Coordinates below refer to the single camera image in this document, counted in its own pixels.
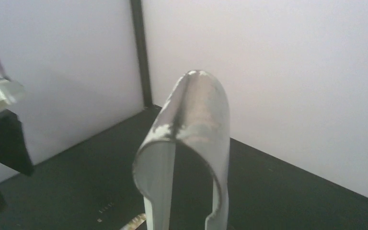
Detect metal tongs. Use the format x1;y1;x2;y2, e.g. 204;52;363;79
132;70;230;230

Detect floral cookie tray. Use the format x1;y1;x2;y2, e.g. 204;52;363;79
120;213;147;230

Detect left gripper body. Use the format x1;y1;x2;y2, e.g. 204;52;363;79
0;110;34;176

